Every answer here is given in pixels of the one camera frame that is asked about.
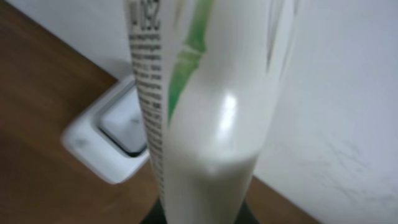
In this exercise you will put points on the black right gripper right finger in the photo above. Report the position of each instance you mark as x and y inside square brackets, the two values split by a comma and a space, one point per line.
[245, 215]

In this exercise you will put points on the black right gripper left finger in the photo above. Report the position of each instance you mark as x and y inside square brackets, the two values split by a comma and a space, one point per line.
[156, 215]

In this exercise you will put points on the white tube with cork cap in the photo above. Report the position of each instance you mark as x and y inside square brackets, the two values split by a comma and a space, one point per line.
[208, 76]

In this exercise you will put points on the white barcode scanner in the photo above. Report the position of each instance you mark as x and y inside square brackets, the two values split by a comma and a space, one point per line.
[109, 136]

